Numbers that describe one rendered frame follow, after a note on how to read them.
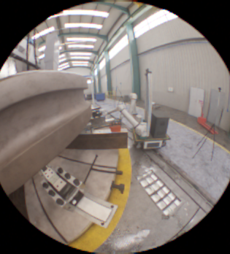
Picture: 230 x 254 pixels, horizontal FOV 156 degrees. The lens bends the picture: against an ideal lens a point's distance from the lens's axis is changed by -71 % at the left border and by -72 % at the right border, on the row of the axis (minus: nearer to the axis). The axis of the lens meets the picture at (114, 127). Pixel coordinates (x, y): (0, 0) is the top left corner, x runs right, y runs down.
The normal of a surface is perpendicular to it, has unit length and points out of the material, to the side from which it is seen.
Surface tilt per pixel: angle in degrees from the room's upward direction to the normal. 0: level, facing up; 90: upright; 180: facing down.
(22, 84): 90
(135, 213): 0
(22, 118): 90
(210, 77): 90
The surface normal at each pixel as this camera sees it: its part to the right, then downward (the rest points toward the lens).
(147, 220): -0.07, -0.90
